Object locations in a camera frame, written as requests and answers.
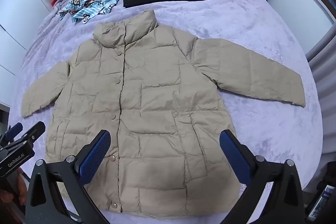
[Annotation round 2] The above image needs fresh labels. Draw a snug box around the person's left hand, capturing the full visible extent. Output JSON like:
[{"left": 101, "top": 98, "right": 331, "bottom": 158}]
[{"left": 0, "top": 169, "right": 28, "bottom": 205}]

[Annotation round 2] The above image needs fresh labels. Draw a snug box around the lavender embossed blanket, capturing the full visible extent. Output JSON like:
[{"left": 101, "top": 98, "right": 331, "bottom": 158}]
[{"left": 5, "top": 0, "right": 323, "bottom": 224}]

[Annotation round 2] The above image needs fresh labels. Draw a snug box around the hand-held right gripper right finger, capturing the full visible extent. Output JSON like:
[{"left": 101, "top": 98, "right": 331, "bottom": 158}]
[{"left": 219, "top": 130, "right": 313, "bottom": 224}]

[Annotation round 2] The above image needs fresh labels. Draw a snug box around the dark object with white label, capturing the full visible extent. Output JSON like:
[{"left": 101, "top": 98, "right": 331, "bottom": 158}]
[{"left": 306, "top": 179, "right": 336, "bottom": 222}]

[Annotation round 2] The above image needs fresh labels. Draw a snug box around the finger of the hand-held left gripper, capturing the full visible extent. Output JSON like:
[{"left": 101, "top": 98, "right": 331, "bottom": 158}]
[
  {"left": 4, "top": 123, "right": 24, "bottom": 138},
  {"left": 18, "top": 121, "right": 46, "bottom": 146}
]

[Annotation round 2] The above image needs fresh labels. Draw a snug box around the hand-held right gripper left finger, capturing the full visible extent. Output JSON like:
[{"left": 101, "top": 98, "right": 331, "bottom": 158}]
[{"left": 25, "top": 130, "right": 111, "bottom": 224}]

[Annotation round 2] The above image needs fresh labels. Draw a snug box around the white wardrobe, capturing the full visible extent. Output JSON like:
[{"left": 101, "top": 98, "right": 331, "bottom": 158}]
[{"left": 0, "top": 0, "right": 87, "bottom": 109}]

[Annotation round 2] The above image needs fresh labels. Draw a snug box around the grey curtain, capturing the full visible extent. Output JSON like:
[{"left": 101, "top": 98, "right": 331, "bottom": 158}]
[{"left": 306, "top": 38, "right": 336, "bottom": 140}]

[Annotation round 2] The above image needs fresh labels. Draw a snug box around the beige puffer jacket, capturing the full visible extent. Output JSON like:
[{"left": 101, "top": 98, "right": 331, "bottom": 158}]
[{"left": 21, "top": 9, "right": 306, "bottom": 220}]

